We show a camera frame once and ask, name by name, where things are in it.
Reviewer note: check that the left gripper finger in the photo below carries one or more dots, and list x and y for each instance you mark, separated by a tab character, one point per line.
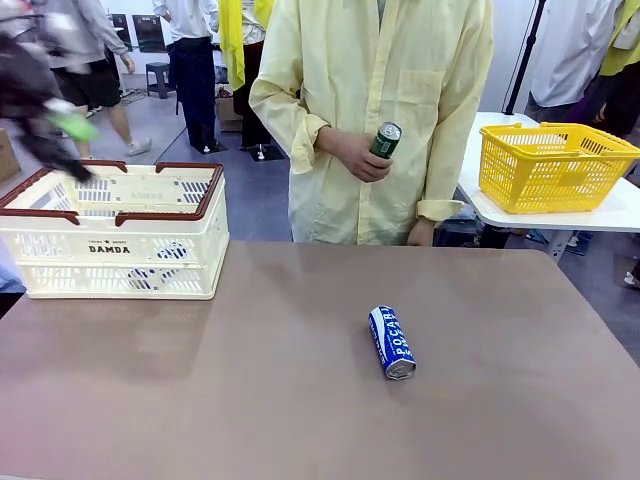
60	160
75	127

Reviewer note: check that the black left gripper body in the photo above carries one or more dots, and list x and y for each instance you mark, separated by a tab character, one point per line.
20	85

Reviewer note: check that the green drink can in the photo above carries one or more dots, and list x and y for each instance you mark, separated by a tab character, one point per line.
387	142

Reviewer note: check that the blue Pocari Sweat can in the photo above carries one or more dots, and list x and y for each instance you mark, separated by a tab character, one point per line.
392	342

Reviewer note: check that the person's right forearm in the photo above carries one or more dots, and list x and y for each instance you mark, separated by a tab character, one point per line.
332	137

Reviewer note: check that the cream folding shopping basket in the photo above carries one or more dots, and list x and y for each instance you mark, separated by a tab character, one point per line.
115	240

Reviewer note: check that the yellow plastic basket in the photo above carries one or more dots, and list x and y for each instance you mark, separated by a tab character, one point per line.
550	170

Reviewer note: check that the person's right hand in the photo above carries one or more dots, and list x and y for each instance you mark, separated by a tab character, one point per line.
365	162

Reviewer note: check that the person's left hand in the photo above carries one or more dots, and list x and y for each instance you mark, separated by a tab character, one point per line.
422	232

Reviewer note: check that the large cardboard box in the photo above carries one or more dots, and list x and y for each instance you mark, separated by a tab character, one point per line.
7	157

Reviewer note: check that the bystander in grey hoodie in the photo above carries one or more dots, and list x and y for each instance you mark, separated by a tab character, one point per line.
90	30

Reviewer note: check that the grey stool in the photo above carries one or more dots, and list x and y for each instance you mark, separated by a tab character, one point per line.
160	75

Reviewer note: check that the bystander with dark apron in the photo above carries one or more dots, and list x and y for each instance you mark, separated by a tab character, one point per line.
192	75

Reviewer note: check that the blue cloth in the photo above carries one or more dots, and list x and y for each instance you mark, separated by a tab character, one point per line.
10	280

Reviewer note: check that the small cardboard box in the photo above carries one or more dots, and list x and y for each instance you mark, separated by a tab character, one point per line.
229	115

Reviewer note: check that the bystander with yellow cloth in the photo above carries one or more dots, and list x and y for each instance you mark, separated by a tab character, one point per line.
255	90

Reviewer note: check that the person in yellow shirt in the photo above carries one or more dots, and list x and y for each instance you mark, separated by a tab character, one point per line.
360	75

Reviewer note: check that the white side table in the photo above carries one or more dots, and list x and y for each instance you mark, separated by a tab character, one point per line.
500	210

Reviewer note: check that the black tripod pole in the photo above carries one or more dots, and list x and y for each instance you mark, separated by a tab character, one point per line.
525	55

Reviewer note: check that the bystander in white shirt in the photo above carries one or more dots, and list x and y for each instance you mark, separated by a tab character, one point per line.
570	50

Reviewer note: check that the bystander in yellow-green vest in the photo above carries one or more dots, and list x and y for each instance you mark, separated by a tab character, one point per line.
625	45

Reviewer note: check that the white shoe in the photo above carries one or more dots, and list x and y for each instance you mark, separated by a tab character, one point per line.
633	279

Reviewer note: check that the narrow black wall panel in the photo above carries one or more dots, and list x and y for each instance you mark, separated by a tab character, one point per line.
120	30

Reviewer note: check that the wide black wall panel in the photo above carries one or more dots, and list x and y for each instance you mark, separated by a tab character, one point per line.
149	34

